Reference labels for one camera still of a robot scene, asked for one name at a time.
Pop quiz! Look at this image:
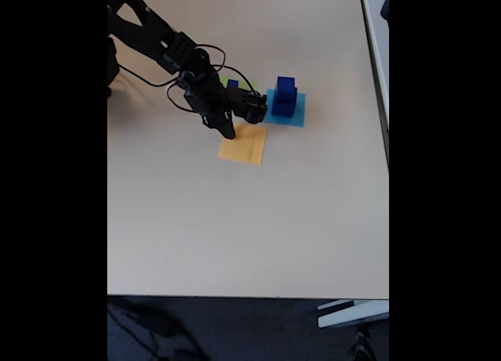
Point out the white adjacent table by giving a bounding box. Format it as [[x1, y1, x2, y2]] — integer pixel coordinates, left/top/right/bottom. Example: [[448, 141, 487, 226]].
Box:
[[359, 0, 390, 166]]

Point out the light blue paper square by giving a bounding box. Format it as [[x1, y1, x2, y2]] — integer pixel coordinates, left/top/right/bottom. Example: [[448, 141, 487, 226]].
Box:
[[265, 88, 307, 128]]

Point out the black camera box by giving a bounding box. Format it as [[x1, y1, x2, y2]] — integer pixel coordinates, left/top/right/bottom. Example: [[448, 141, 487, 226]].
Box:
[[226, 86, 269, 125]]

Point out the black chair base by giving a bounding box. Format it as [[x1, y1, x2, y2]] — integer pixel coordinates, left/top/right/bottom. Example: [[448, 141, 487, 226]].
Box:
[[350, 323, 379, 361]]

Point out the medium blue cube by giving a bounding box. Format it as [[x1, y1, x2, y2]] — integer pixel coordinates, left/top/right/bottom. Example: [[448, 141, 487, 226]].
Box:
[[275, 75, 297, 103]]

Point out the white table foot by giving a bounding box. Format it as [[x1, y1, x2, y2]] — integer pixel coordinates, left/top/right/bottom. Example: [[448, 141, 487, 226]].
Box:
[[315, 298, 390, 330]]

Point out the black floor cable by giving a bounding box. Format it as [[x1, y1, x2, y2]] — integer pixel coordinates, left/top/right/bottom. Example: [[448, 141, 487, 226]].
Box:
[[107, 300, 204, 361]]

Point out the large blue cube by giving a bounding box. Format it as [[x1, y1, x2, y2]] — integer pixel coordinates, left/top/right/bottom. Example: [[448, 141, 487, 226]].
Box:
[[271, 87, 298, 118]]

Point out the green paper square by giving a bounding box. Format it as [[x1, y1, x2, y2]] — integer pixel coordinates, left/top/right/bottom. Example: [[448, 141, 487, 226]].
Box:
[[218, 76, 259, 94]]

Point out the orange paper square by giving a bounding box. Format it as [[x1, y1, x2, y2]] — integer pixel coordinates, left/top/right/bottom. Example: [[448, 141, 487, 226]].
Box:
[[217, 121, 268, 166]]

